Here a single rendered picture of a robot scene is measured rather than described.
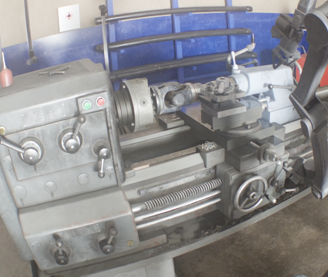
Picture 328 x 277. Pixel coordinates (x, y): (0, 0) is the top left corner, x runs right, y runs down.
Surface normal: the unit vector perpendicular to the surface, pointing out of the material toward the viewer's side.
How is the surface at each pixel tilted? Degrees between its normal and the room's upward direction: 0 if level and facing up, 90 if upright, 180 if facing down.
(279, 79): 76
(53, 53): 90
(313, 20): 115
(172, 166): 36
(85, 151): 90
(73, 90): 45
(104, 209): 32
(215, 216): 0
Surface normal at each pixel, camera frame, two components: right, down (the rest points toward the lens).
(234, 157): -0.90, 0.22
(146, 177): 0.19, -0.55
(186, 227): -0.07, -0.92
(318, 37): -0.83, 0.55
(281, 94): 0.36, -0.08
